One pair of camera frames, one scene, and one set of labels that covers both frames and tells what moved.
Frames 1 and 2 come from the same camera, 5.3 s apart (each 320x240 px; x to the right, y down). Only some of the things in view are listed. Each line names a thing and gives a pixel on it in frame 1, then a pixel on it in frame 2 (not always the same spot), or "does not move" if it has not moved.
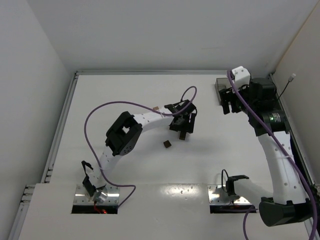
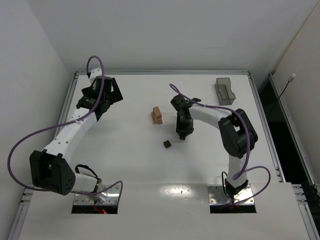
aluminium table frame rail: (151, 73) does not move
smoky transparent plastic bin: (221, 83) does not move
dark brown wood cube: (167, 143) does not move
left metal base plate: (82, 197) does not move
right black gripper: (230, 97) → (184, 130)
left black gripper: (185, 124) → (116, 91)
